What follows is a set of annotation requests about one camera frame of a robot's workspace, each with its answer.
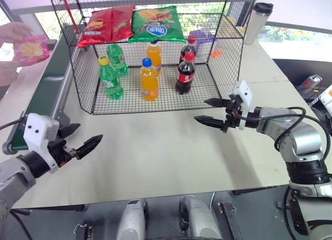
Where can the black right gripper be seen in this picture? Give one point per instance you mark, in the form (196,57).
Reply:
(233,118)

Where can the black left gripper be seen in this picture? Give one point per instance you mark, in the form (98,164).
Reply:
(61,152)

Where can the pink chips bag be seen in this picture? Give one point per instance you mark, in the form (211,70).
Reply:
(31,49)

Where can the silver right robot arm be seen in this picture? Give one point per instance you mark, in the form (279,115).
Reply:
(303,139)

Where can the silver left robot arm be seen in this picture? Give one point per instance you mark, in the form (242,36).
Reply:
(13,172)

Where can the green conveyor belt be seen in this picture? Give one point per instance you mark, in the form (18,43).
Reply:
(52,69)

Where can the person's right hand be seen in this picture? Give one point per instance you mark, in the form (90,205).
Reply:
(7,72)

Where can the person's left hand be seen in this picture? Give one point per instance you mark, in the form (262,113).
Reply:
(13,31)

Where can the cola bottle red cap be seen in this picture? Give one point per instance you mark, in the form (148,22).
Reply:
(185,74)
(187,47)

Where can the small orange plastic piece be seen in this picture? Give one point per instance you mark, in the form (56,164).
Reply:
(216,54)

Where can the green soda bottle yellow cap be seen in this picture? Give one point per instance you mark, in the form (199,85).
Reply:
(110,82)

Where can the orange soda bottle blue cap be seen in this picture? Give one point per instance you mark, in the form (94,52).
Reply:
(149,82)
(154,56)

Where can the purple snack bag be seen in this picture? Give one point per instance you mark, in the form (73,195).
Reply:
(203,37)

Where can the black side table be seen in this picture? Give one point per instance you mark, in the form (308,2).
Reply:
(288,69)

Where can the pale yellow snack packet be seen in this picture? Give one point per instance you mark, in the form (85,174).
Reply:
(234,26)

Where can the white tumbler black lid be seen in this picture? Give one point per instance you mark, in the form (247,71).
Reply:
(256,25)

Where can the grey rounded robot leg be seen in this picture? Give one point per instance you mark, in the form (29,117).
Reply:
(131,222)
(199,219)

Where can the grey and red device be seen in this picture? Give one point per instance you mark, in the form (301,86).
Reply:
(310,84)

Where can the green chips bag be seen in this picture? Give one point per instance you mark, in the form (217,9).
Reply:
(155,23)

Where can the white and yellow box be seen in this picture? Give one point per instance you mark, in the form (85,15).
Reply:
(326,96)

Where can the large red chips bag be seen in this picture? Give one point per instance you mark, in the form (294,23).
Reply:
(97,25)

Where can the narrow red chips bag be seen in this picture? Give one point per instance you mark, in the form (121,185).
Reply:
(121,22)

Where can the red rod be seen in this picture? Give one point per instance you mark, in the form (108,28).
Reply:
(68,9)

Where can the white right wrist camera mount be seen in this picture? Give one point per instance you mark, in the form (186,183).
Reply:
(243,92)

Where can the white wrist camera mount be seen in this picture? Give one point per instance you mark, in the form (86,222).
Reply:
(39,128)
(243,92)

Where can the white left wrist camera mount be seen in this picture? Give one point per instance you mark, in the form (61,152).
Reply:
(39,128)

